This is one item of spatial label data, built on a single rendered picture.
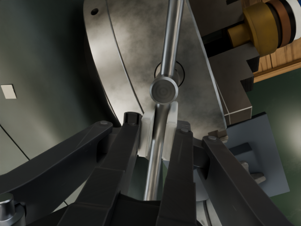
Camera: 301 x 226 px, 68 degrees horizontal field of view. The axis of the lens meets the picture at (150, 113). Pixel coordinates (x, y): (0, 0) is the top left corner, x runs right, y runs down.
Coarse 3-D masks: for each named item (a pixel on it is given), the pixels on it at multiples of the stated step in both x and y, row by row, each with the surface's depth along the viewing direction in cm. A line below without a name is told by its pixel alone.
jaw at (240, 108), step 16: (240, 48) 34; (224, 64) 34; (240, 64) 33; (256, 64) 34; (224, 80) 33; (240, 80) 32; (224, 96) 32; (240, 96) 31; (224, 112) 30; (240, 112) 30
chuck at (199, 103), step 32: (128, 0) 26; (160, 0) 25; (128, 32) 25; (160, 32) 24; (192, 32) 24; (128, 64) 25; (192, 64) 24; (192, 96) 26; (192, 128) 28; (224, 128) 29
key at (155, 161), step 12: (168, 0) 17; (180, 0) 16; (168, 12) 17; (180, 12) 17; (168, 24) 17; (180, 24) 17; (168, 36) 17; (168, 48) 17; (168, 60) 18; (168, 72) 18; (156, 108) 19; (168, 108) 19; (156, 120) 19; (156, 132) 20; (156, 144) 20; (156, 156) 20; (156, 168) 20; (156, 180) 20; (144, 192) 20; (156, 192) 20
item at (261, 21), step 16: (272, 0) 34; (256, 16) 33; (272, 16) 32; (288, 16) 32; (224, 32) 39; (240, 32) 34; (256, 32) 33; (272, 32) 33; (288, 32) 33; (256, 48) 34; (272, 48) 35
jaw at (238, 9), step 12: (192, 0) 33; (204, 0) 33; (216, 0) 33; (228, 0) 35; (240, 0) 33; (204, 12) 34; (216, 12) 34; (228, 12) 34; (240, 12) 34; (204, 24) 34; (216, 24) 34; (228, 24) 34
